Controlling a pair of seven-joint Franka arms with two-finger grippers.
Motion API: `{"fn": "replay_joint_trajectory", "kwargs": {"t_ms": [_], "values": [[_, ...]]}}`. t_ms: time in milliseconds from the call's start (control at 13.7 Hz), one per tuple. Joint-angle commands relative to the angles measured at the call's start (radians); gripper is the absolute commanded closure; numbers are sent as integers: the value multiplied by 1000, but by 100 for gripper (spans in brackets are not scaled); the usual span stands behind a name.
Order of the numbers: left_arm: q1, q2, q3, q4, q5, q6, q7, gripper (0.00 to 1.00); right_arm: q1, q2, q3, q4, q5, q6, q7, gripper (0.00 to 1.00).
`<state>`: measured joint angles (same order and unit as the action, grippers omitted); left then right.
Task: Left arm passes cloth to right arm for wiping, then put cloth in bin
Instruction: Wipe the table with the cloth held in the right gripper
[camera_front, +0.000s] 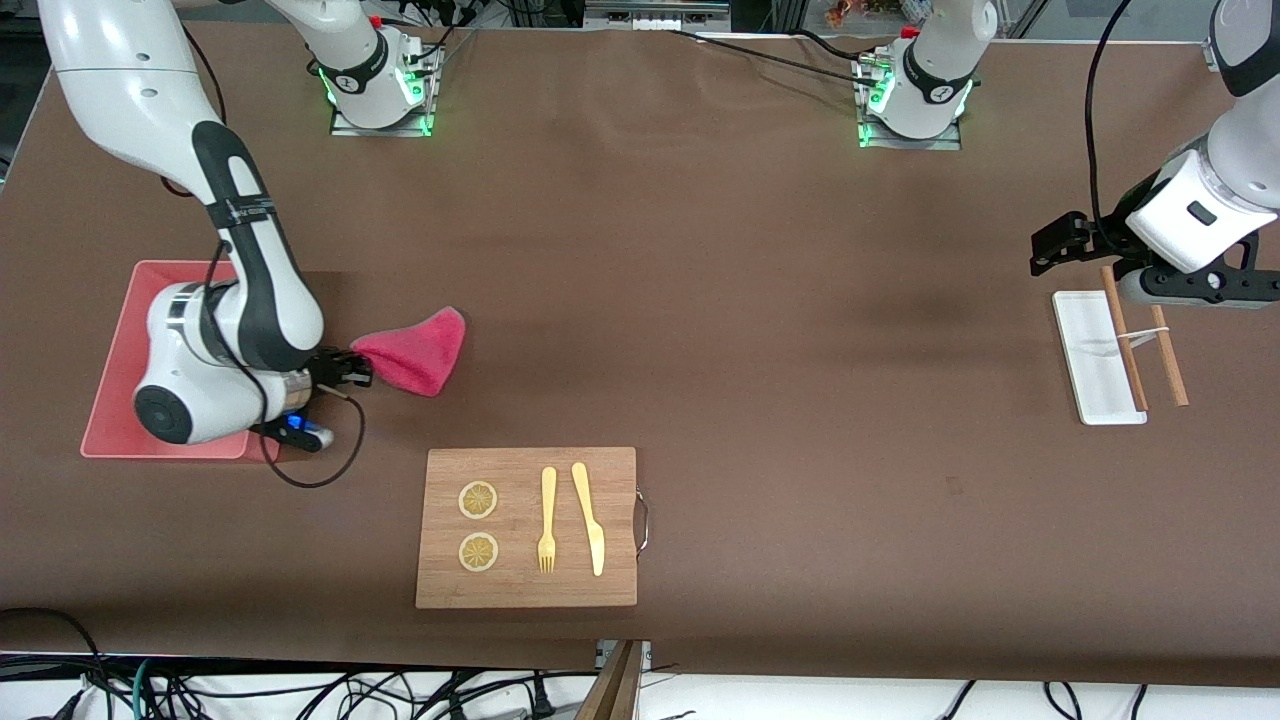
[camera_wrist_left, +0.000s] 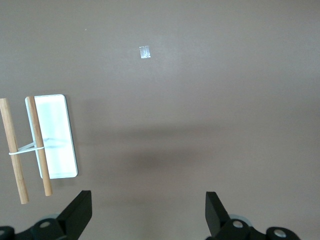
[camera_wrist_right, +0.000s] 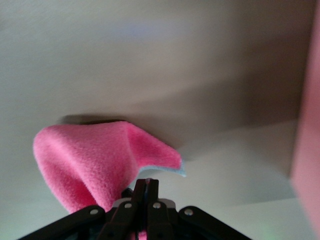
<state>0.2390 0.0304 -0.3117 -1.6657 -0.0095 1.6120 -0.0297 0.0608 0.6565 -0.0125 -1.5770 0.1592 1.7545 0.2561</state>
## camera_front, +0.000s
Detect red microfibre cloth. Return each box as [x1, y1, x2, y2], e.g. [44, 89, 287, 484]
[350, 306, 468, 400]

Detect white rectangular tray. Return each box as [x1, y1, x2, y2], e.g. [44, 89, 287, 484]
[1052, 290, 1149, 428]

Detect pink plastic bin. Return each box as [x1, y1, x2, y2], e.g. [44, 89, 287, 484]
[80, 260, 303, 464]

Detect yellow plastic fork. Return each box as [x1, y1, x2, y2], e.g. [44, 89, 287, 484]
[537, 466, 558, 574]

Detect wooden cutting board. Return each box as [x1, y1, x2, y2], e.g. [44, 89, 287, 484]
[415, 447, 639, 610]

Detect yellow plastic knife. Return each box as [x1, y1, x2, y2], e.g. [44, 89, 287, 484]
[571, 461, 606, 578]

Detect brown table cover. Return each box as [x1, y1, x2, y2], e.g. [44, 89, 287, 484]
[0, 18, 1280, 691]

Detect brown wooden beam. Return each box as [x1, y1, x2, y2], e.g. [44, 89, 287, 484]
[575, 640, 642, 720]

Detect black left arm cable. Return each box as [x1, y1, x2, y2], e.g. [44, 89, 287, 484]
[1084, 0, 1142, 243]

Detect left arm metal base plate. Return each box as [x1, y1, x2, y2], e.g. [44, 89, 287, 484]
[858, 55, 964, 152]

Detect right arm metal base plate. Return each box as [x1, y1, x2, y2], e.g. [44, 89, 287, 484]
[330, 40, 438, 139]

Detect black cable on table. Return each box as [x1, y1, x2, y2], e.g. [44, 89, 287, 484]
[668, 28, 887, 89]

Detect black looped floor cable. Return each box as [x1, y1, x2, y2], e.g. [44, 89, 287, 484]
[0, 607, 107, 720]

